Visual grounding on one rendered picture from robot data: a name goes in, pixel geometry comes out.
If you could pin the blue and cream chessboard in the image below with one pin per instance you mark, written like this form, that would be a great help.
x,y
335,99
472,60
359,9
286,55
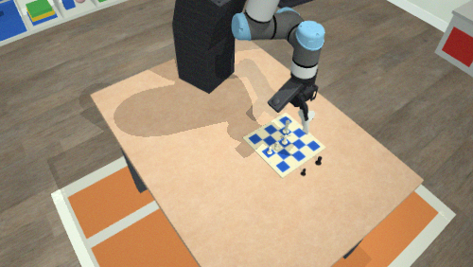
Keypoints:
x,y
289,157

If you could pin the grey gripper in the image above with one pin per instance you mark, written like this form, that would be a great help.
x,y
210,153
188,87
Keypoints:
x,y
302,97

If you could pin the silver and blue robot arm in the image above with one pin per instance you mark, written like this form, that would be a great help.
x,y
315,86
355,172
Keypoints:
x,y
259,22

